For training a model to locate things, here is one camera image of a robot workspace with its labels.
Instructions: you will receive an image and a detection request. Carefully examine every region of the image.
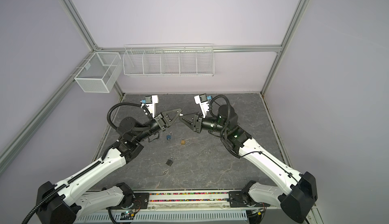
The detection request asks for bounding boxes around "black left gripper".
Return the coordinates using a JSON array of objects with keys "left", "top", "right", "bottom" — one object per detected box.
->
[{"left": 135, "top": 108, "right": 182, "bottom": 143}]

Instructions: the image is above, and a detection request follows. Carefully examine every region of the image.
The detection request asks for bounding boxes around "blue padlock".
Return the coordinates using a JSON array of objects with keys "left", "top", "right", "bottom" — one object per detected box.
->
[{"left": 166, "top": 132, "right": 173, "bottom": 143}]

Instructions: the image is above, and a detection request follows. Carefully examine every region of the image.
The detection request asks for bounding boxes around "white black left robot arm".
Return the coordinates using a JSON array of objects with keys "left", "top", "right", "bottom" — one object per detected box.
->
[{"left": 22, "top": 102, "right": 182, "bottom": 224}]

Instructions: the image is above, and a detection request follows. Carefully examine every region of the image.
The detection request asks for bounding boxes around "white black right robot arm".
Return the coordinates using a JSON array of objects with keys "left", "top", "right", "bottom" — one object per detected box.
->
[{"left": 179, "top": 94, "right": 318, "bottom": 224}]

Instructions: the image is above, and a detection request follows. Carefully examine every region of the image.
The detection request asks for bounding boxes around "dark grey padlock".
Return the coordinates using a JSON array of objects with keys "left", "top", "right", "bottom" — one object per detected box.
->
[{"left": 166, "top": 157, "right": 174, "bottom": 166}]

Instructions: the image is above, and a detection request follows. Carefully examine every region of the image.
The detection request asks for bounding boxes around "white mesh box basket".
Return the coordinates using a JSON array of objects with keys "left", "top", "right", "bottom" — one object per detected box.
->
[{"left": 75, "top": 52, "right": 123, "bottom": 93}]

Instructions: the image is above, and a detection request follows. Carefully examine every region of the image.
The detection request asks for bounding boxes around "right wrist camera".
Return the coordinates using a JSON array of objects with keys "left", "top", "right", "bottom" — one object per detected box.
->
[{"left": 194, "top": 93, "right": 212, "bottom": 118}]

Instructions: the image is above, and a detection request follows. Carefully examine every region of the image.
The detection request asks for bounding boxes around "white wire wall basket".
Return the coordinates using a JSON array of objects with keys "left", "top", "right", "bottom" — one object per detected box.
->
[{"left": 122, "top": 43, "right": 215, "bottom": 77}]

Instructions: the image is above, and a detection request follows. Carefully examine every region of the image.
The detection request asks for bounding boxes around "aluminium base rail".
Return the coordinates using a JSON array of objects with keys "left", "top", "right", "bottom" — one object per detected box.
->
[{"left": 63, "top": 188, "right": 317, "bottom": 212}]

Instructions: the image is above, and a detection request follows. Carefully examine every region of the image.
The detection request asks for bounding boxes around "white vented cable duct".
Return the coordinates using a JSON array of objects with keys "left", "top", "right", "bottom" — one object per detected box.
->
[{"left": 75, "top": 210, "right": 248, "bottom": 224}]

